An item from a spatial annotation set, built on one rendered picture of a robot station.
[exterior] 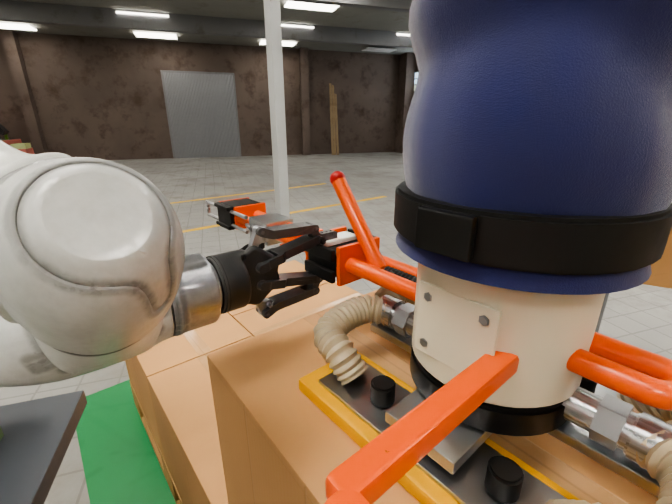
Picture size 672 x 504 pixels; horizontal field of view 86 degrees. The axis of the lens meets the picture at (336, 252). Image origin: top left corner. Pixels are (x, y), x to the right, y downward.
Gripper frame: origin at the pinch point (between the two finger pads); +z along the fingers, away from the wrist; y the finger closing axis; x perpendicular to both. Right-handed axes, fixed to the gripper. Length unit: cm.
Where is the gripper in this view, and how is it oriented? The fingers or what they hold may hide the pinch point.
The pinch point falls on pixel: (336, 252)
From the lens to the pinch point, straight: 57.3
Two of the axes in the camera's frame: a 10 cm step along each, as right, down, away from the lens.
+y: -0.1, 9.4, 3.4
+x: 6.4, 2.7, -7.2
